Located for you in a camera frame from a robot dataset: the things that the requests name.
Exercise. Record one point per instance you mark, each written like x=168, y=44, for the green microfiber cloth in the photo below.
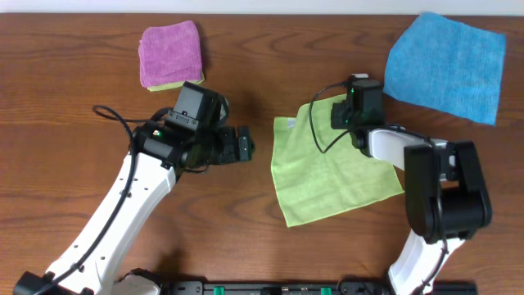
x=312, y=186

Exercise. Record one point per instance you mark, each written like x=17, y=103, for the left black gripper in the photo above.
x=236, y=147

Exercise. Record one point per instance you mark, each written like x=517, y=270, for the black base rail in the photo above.
x=352, y=287

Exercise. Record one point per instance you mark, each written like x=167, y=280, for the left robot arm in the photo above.
x=158, y=154

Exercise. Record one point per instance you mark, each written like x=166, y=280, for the folded green cloth under purple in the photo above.
x=177, y=84

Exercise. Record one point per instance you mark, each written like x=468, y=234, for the blue cloth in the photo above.
x=448, y=66

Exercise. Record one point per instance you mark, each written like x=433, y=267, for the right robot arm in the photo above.
x=446, y=198

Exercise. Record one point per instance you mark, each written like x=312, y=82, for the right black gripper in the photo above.
x=336, y=120

